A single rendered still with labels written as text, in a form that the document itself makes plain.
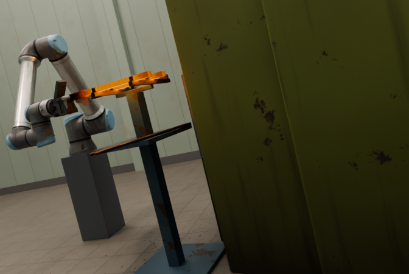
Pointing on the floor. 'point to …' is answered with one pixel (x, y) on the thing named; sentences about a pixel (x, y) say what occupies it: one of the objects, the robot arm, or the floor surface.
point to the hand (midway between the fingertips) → (81, 94)
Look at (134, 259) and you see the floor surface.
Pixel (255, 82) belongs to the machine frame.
